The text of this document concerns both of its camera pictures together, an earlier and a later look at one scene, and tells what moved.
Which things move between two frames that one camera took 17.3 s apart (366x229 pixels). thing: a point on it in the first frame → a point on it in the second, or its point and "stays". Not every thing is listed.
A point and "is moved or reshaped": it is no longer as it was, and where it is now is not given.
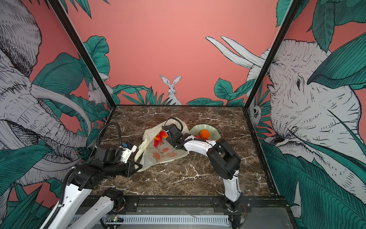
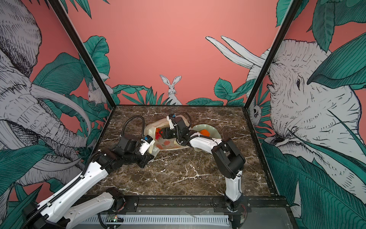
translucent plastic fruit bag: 148,154 is moved or reshaped
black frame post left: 85,52 stays
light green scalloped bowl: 215,133 stays
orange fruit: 204,134 stays
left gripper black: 130,168 → 147,157
